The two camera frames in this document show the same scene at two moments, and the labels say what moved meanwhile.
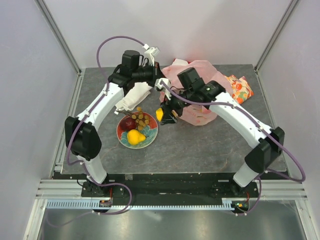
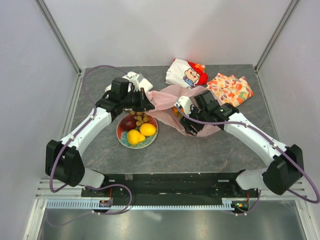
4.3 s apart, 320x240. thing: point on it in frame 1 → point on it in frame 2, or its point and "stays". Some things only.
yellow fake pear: (134, 137) stays
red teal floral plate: (150, 131) stays
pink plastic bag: (195, 114) → (163, 101)
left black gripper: (156, 73) → (144, 104)
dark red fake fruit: (128, 124) stays
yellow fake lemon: (159, 114) → (147, 129)
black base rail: (172, 185) stays
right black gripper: (168, 117) → (186, 123)
